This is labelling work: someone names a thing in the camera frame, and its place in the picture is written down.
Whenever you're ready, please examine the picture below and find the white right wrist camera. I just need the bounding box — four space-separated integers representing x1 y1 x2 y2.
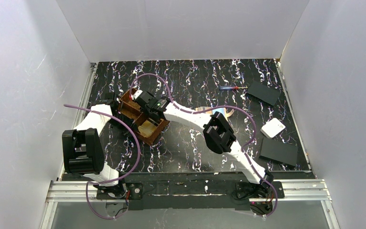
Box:
131 90 143 101

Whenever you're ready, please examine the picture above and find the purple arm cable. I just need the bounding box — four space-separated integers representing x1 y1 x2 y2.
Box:
129 73 279 218
63 104 142 220

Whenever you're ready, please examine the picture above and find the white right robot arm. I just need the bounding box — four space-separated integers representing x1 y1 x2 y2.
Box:
130 90 273 190

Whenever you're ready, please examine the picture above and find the white small box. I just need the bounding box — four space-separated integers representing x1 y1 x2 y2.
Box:
261 118 285 139

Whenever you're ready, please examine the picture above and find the blue red screwdriver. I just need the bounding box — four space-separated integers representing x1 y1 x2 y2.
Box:
219 86 247 91

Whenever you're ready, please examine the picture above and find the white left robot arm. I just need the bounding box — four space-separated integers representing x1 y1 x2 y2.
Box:
62 93 120 187

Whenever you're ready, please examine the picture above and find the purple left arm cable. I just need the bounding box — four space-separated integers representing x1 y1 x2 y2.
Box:
63 104 142 220

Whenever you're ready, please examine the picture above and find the yellow VIP card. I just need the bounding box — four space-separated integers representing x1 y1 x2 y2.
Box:
138 120 157 138

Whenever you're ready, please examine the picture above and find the black flat box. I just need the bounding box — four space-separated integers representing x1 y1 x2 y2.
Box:
260 138 298 167
246 82 281 105

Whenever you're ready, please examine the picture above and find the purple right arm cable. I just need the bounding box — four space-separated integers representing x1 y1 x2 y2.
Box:
129 73 279 218

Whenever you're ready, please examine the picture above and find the black flat box near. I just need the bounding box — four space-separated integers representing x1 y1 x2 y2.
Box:
260 138 298 167

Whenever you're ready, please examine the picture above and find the aluminium frame rail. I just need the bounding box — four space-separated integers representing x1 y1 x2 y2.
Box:
40 174 340 229

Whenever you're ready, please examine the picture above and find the black flat box far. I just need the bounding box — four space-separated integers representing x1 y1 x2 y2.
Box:
246 82 281 105

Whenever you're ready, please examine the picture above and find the brown woven basket card holder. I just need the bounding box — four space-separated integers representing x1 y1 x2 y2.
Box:
119 91 170 146

